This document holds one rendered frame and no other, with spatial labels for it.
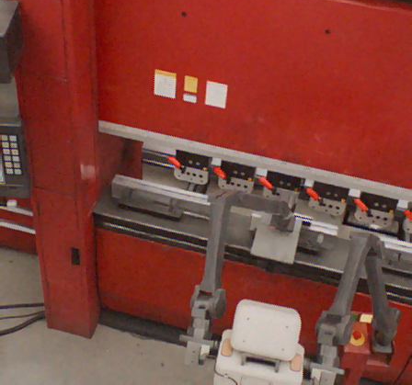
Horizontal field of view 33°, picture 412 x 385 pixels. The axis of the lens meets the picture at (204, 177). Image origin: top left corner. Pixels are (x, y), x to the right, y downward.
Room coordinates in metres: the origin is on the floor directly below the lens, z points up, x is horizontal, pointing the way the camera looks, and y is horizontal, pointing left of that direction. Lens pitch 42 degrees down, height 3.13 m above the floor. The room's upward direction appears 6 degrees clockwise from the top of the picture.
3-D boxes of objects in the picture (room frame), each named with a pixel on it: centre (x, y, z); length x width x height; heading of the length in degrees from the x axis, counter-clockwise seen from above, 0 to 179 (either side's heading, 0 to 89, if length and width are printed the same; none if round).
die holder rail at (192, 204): (2.31, 0.18, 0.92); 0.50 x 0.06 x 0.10; 79
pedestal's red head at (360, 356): (1.74, -0.74, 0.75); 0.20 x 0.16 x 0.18; 90
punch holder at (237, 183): (2.24, -0.14, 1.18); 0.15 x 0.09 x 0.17; 79
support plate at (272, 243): (2.06, -0.34, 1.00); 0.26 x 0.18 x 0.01; 169
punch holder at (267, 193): (2.20, -0.34, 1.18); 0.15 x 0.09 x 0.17; 79
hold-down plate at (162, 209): (2.26, 0.24, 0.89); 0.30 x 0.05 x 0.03; 79
